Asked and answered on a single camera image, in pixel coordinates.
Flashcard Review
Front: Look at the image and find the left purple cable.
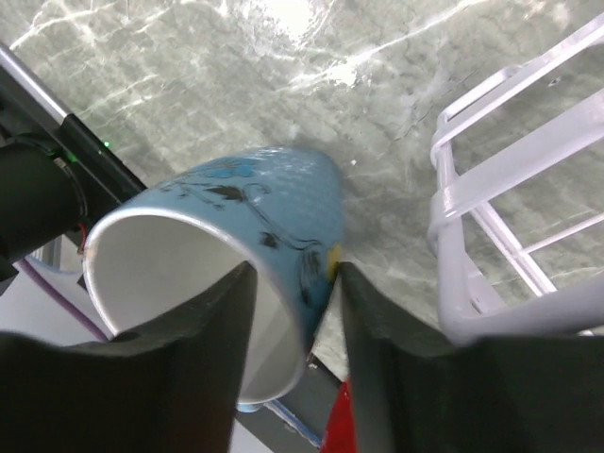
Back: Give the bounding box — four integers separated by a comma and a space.
13, 259, 112, 344

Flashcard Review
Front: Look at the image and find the red mug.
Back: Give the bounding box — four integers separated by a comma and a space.
319, 378, 357, 453

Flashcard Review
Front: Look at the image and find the white wire dish rack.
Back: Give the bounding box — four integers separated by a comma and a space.
427, 11, 604, 348

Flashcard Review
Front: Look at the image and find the light blue mug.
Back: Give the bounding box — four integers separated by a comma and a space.
83, 147, 344, 411

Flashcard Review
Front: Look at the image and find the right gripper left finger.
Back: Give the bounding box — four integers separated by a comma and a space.
1, 262, 258, 452

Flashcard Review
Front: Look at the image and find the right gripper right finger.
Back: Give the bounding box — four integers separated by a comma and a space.
339, 262, 603, 452

